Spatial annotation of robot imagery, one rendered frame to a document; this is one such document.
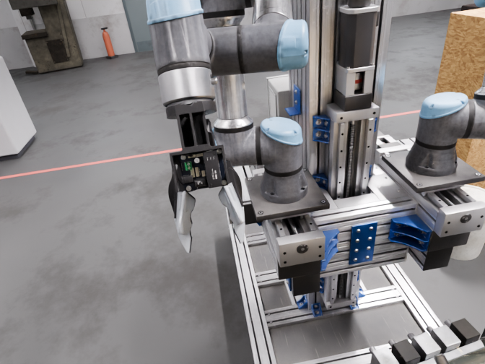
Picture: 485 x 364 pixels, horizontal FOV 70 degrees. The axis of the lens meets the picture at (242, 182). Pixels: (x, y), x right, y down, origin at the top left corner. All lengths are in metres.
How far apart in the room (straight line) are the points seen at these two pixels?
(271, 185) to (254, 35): 0.57
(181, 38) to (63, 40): 8.46
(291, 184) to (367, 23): 0.48
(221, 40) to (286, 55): 0.10
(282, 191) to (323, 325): 0.90
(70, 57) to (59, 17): 0.80
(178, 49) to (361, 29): 0.67
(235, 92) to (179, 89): 0.50
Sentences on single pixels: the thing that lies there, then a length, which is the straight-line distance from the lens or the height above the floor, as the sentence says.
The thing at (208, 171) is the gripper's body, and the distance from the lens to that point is 0.45.
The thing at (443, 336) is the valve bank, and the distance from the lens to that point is 1.15.
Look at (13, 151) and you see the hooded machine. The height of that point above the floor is 0.11.
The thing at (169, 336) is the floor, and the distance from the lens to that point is 2.09.
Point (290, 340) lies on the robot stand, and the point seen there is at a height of 0.21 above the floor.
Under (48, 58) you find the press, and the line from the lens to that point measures 9.02.
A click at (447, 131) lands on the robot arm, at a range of 1.19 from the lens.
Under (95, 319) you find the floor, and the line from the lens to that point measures 2.33.
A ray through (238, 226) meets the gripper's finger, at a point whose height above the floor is 1.33.
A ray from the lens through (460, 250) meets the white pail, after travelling 2.48.
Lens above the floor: 1.67
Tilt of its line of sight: 33 degrees down
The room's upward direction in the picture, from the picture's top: 7 degrees counter-clockwise
